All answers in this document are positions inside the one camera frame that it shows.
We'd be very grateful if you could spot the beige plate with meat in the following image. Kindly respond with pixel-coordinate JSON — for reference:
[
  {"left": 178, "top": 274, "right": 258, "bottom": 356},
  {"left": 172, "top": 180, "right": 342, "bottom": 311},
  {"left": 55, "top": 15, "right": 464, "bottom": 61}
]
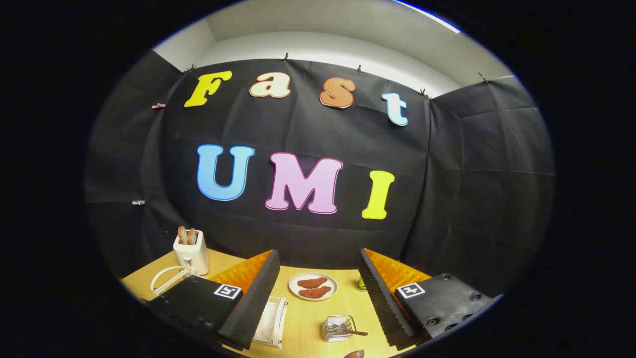
[{"left": 288, "top": 272, "right": 338, "bottom": 301}]

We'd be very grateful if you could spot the white wire dish rack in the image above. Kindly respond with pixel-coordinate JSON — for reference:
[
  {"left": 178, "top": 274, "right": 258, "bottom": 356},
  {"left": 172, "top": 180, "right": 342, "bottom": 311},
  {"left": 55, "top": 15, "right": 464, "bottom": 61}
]
[{"left": 151, "top": 266, "right": 288, "bottom": 347}]

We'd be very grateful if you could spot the black backdrop cloth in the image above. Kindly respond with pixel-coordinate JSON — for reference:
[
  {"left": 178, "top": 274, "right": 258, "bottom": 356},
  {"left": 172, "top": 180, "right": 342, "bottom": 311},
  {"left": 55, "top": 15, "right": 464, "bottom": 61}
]
[{"left": 84, "top": 50, "right": 556, "bottom": 299}]

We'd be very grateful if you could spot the metal wire basket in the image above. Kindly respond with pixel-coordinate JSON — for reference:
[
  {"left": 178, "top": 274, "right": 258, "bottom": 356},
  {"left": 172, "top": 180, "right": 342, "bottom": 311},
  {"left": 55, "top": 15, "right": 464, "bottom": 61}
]
[{"left": 322, "top": 315, "right": 356, "bottom": 343}]

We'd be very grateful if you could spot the wooden handle spoon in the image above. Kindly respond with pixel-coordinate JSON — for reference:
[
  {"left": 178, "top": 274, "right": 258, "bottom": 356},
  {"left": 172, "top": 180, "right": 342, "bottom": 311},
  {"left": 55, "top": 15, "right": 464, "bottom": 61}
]
[{"left": 332, "top": 323, "right": 368, "bottom": 337}]

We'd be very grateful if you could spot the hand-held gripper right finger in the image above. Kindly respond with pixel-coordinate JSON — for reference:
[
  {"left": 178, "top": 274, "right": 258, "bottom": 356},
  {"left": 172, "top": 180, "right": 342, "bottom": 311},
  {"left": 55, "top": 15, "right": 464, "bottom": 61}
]
[{"left": 359, "top": 248, "right": 503, "bottom": 350}]

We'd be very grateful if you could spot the white toaster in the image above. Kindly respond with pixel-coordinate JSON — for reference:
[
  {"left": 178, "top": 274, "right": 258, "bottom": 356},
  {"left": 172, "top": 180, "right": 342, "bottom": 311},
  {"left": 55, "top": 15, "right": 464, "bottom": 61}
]
[{"left": 173, "top": 229, "right": 210, "bottom": 275}]

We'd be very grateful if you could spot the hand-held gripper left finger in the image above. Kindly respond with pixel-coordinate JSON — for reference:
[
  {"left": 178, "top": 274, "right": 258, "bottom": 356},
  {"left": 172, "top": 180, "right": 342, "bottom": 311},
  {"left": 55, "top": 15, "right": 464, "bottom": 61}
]
[{"left": 144, "top": 249, "right": 280, "bottom": 351}]

